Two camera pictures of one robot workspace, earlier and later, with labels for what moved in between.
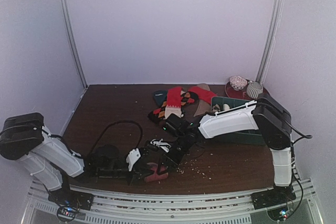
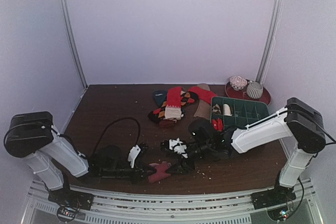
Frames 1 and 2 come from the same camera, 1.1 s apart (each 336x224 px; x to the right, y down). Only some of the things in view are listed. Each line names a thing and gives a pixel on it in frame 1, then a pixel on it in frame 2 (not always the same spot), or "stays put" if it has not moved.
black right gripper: [174, 154] → [185, 157]
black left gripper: [136, 177] stays put
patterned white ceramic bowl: [237, 82] stays put
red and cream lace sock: [174, 104] stays put
